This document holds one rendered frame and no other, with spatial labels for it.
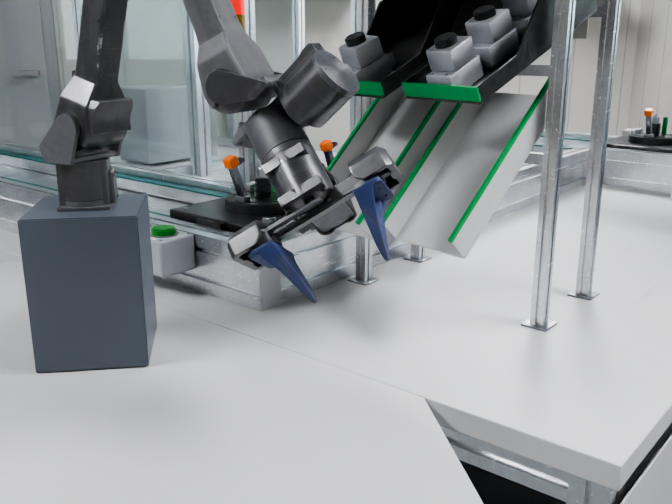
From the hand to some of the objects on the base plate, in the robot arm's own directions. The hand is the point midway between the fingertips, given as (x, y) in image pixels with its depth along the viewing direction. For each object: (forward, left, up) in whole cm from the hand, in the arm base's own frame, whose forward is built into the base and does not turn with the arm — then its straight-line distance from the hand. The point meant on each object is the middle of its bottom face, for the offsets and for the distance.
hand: (336, 252), depth 74 cm
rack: (+30, +44, -20) cm, 57 cm away
